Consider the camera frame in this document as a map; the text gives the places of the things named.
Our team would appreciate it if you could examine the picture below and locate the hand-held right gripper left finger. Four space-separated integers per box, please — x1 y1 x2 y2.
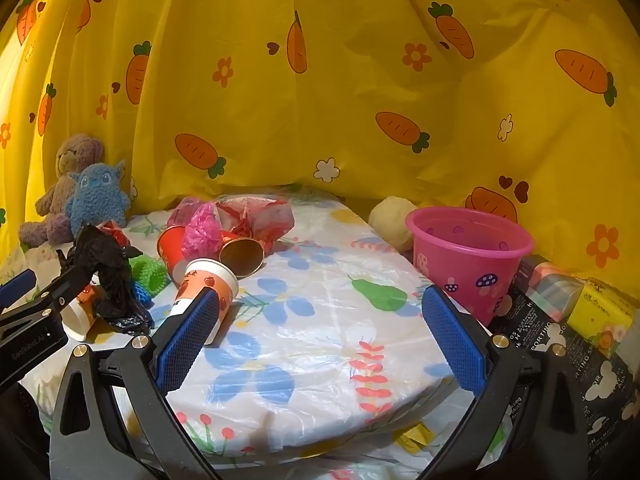
49 286 223 480

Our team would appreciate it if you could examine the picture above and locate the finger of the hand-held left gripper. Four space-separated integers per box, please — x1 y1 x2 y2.
30 260 103 319
0 269 37 307

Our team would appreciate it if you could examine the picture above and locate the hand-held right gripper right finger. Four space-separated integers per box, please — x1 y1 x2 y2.
421 285 590 480

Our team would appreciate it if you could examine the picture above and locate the white orange print paper cup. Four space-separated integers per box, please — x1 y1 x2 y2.
60 280 107 342
169 258 240 346

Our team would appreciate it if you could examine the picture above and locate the black plastic bag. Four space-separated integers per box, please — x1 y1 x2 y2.
56 223 154 337

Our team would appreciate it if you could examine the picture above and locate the pink plastic bucket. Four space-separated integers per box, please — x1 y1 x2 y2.
405 206 536 329

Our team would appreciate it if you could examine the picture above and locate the red patterned wrapper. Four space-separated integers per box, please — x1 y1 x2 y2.
97 220 134 249

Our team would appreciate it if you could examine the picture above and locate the green mesh sleeve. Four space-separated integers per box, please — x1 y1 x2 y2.
127 255 166 289

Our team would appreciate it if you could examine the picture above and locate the plain red paper cup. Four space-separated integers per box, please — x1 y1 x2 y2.
157 225 194 282

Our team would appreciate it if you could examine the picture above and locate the red gold print paper cup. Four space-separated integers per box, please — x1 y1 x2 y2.
218 230 265 280

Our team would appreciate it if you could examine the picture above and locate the pink mesh bag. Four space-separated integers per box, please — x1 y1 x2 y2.
181 203 225 261

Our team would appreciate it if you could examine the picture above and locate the pink clear plastic bag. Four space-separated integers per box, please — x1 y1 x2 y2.
166 196 211 229

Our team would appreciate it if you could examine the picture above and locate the clear red plastic bag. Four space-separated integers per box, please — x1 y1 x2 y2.
215 195 296 254

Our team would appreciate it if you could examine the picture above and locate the blue plush monster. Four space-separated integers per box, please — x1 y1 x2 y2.
65 160 132 237

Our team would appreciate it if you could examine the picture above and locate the pastel striped box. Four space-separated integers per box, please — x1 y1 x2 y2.
517 254 586 324

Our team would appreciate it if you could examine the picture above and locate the floral plastic tablecloth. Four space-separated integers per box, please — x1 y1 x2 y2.
0 185 506 480

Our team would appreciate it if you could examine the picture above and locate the cream plush ball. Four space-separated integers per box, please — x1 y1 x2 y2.
369 196 419 252

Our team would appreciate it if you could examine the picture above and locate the purple teddy bear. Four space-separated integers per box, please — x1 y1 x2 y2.
19 133 107 249

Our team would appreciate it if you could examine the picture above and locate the yellow tissue pack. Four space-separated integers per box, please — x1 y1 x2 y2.
567 277 640 361

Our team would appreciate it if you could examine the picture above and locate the yellow carrot print curtain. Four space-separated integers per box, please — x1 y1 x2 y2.
0 0 640 311

